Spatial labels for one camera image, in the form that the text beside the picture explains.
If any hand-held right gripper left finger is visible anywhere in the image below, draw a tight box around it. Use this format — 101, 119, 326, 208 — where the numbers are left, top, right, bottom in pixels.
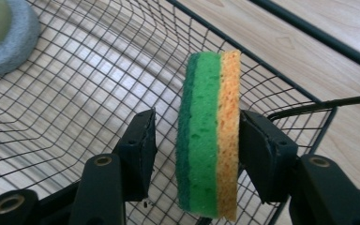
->
112, 107, 159, 203

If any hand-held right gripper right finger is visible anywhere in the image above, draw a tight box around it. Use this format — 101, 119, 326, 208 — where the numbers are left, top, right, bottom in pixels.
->
238, 109, 300, 204

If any green and yellow sponge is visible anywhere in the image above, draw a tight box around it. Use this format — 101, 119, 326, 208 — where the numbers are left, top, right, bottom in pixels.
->
174, 49, 243, 222

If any black wire mesh basket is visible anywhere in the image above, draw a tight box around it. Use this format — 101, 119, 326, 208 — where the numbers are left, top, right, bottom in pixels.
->
0, 0, 360, 225

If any green soap dish grey rim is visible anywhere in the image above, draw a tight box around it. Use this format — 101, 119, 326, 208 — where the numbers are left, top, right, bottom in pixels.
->
0, 0, 42, 77

